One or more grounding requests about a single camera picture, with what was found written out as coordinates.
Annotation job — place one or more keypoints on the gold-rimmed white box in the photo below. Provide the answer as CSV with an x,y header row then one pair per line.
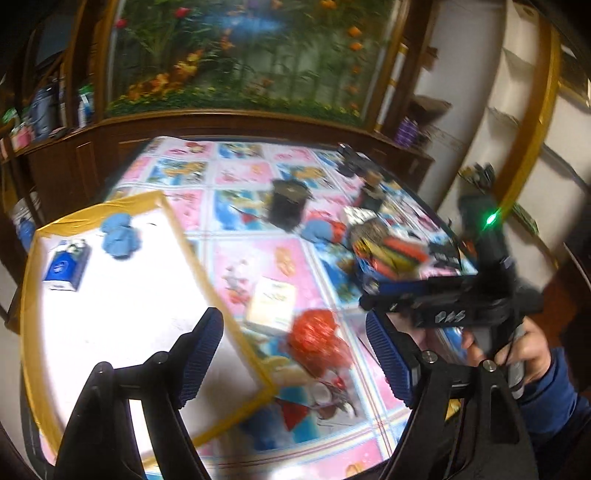
x,y
115,314

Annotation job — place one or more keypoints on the dark small gadget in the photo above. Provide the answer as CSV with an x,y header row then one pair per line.
x,y
478,174

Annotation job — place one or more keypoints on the white plastic bucket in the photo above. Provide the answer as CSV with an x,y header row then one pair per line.
x,y
23,205

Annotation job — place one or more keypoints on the cartoon printed tablecloth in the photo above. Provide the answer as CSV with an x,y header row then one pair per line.
x,y
240,198

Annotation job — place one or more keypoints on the blue water bottle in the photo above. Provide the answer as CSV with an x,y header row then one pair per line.
x,y
25,233

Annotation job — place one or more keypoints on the striped coloured sheet pack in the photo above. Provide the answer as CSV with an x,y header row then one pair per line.
x,y
397,254

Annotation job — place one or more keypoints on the white corner shelf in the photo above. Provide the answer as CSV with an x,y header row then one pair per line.
x,y
517,92

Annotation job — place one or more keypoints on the black clamp device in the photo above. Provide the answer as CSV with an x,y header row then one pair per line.
x,y
352,160

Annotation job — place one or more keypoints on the cluster of purple bottles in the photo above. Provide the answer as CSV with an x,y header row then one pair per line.
x,y
408,130

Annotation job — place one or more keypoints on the person's right hand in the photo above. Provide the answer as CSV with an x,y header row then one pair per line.
x,y
535,353

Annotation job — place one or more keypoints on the blue knit cloth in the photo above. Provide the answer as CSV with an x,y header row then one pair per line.
x,y
121,237

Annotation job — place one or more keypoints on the red plastic bag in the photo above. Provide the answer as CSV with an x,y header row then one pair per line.
x,y
318,339

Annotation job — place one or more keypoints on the dark wooden cabinet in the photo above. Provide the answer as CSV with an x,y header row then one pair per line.
x,y
101,152

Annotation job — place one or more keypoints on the black cylinder with tan cap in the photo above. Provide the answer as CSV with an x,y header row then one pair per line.
x,y
373,194

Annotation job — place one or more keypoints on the blue-grey thermos jug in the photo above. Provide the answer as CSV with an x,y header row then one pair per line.
x,y
44,110

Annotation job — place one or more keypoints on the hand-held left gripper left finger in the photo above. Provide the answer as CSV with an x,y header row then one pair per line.
x,y
201,355

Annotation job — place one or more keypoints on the pink plastic jars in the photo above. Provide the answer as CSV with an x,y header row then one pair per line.
x,y
21,137

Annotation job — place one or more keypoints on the cream tissue pack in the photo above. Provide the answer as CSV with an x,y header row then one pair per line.
x,y
272,302

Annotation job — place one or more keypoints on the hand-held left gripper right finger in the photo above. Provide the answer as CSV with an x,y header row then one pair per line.
x,y
388,355

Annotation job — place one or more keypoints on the white spray bottle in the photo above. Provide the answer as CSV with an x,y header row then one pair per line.
x,y
85,105

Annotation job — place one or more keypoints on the blue tissue pack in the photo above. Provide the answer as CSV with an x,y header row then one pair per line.
x,y
64,267

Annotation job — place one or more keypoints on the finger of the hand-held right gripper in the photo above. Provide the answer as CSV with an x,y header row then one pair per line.
x,y
388,304
406,284

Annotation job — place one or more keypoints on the person's right forearm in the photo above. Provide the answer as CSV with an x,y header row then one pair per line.
x,y
554,399

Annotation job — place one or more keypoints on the brown corner shelf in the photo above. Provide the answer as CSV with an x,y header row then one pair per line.
x,y
430,108

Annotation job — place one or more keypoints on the glass flower display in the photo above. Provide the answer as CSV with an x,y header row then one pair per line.
x,y
254,60

